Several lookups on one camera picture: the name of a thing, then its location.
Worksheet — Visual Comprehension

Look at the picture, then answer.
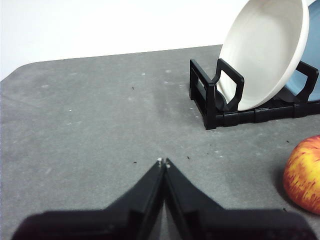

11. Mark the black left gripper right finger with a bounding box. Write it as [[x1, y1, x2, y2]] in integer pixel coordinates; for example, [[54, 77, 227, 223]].
[[164, 157, 315, 240]]

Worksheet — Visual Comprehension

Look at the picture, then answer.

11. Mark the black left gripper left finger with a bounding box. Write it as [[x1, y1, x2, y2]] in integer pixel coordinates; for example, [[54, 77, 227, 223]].
[[11, 157, 166, 240]]

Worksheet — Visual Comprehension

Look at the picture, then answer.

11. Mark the red and yellow apple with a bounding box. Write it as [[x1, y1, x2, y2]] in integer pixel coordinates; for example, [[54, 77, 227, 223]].
[[282, 135, 320, 215]]

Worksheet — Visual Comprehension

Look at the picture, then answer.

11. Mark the cream yellow plate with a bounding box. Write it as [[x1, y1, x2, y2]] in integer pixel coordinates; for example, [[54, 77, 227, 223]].
[[215, 0, 311, 112]]

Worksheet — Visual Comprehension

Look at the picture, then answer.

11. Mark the black plastic plate rack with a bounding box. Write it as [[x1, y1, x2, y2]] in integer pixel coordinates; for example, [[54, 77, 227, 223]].
[[189, 58, 320, 130]]

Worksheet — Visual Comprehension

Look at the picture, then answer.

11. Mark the light blue plate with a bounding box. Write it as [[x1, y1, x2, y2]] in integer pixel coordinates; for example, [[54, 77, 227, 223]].
[[282, 0, 320, 103]]

